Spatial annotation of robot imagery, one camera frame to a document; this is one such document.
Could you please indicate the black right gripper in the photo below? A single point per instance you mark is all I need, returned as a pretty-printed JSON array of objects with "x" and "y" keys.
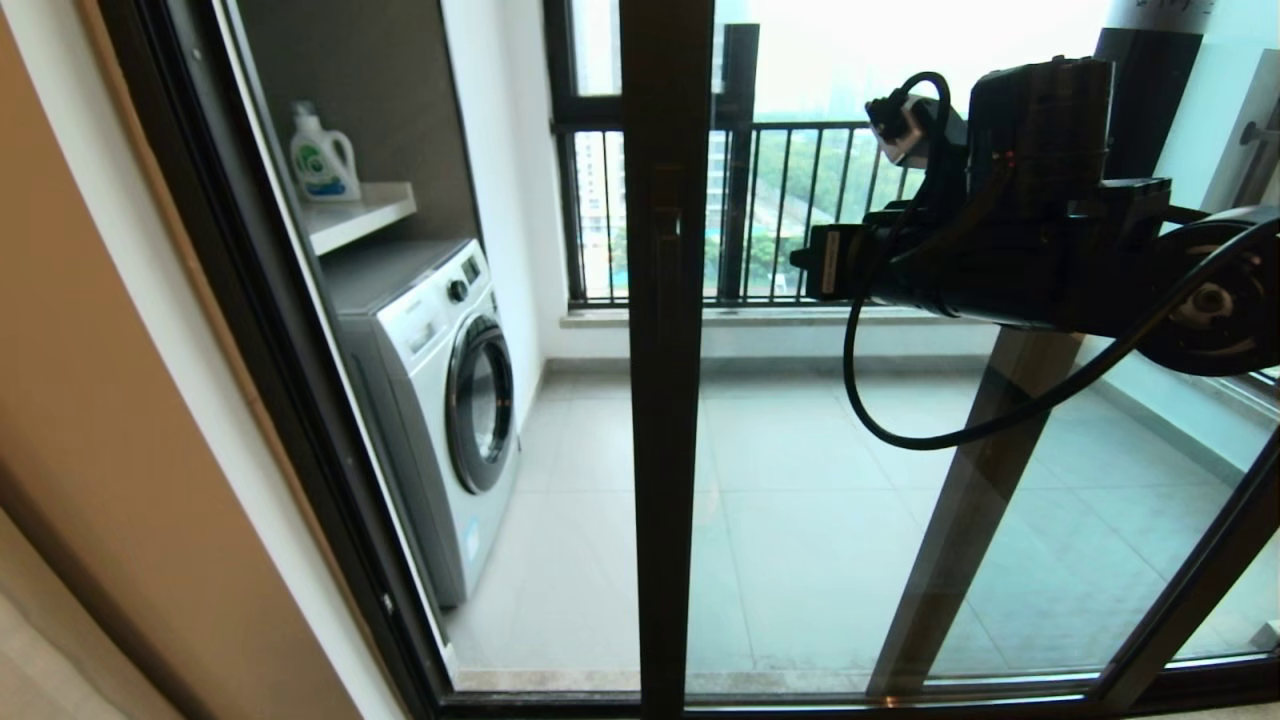
[{"x": 1040, "y": 260}]

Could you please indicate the dark brown sliding glass door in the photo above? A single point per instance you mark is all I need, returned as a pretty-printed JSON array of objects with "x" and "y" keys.
[{"x": 665, "y": 400}]

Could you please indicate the dark framed sliding glass door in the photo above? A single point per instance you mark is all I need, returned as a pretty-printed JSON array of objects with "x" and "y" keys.
[{"x": 180, "y": 120}]

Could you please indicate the long stone window sill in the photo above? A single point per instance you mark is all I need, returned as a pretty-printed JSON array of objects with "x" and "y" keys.
[{"x": 780, "y": 318}]

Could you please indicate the dark brown fixed glass door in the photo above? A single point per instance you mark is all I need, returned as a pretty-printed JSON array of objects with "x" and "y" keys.
[{"x": 960, "y": 520}]

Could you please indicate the white front-load washing machine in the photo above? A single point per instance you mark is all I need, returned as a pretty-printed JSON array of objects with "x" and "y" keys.
[{"x": 430, "y": 400}]

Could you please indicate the white detergent bottle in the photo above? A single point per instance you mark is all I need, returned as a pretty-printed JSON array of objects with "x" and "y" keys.
[{"x": 322, "y": 160}]

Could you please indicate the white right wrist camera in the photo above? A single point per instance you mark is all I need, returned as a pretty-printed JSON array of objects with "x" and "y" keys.
[{"x": 905, "y": 140}]

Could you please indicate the white wall shelf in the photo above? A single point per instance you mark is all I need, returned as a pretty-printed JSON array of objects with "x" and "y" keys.
[{"x": 360, "y": 215}]

